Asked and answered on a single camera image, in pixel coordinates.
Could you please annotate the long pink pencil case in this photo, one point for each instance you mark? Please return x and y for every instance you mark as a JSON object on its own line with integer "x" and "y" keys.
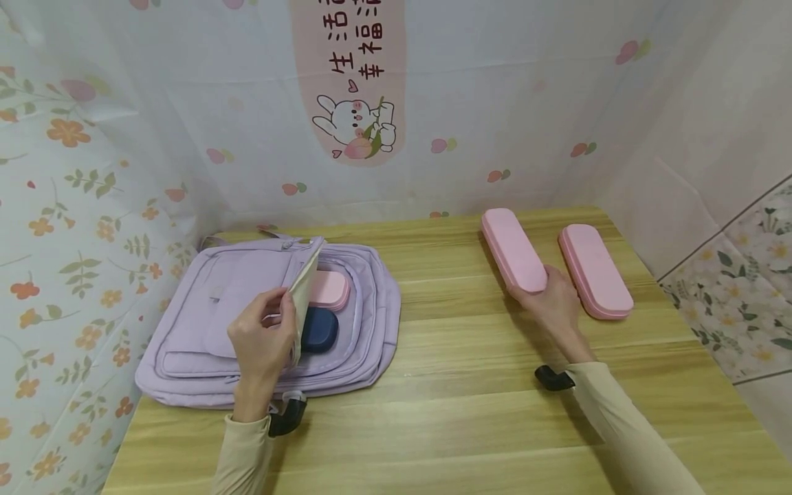
{"x": 595, "y": 271}
{"x": 510, "y": 247}

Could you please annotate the black wrist band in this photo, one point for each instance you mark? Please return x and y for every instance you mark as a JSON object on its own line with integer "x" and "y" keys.
{"x": 554, "y": 379}
{"x": 288, "y": 414}

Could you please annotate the person's right hand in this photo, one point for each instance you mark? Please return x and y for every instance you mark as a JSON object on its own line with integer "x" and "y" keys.
{"x": 557, "y": 313}

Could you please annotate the navy blue case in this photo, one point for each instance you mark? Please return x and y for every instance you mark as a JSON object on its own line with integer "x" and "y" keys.
{"x": 320, "y": 330}

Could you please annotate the person's right fingers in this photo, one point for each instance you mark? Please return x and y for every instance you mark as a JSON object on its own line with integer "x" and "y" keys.
{"x": 560, "y": 278}

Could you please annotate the person's left hand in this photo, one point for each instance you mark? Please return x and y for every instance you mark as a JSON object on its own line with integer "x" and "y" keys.
{"x": 260, "y": 350}

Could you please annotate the person's left forearm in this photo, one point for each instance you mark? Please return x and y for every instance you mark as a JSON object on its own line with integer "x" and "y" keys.
{"x": 244, "y": 457}

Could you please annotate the person's left fingers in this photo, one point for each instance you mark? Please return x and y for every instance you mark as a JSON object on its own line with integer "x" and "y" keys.
{"x": 272, "y": 302}

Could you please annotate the small pink case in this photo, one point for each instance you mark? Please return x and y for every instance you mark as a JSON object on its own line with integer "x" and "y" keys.
{"x": 331, "y": 289}

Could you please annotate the person's right thumb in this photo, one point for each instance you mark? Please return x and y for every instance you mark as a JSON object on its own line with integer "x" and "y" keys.
{"x": 523, "y": 297}

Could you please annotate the person's right forearm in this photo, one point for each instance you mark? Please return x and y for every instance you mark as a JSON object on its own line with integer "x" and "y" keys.
{"x": 625, "y": 433}

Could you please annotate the lilac backpack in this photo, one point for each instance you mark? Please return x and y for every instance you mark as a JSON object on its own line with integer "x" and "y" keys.
{"x": 192, "y": 316}

